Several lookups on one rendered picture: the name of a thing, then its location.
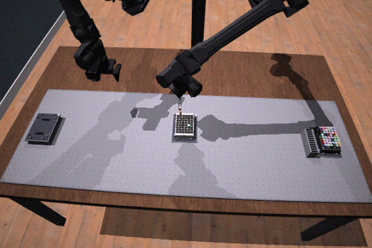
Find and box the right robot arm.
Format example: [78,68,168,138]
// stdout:
[59,0,145,82]

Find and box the white tube carrier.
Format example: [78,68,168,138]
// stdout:
[175,113,194,139]

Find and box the grey slotted rack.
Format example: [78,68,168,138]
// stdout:
[301,129,320,158]

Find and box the black vial rack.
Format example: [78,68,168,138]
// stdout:
[314,127,341,154]

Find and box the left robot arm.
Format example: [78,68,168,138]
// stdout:
[156,0,309,98]

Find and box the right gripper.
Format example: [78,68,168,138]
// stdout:
[97,53,121,82]

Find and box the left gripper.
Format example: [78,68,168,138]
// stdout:
[168,75,187,98]

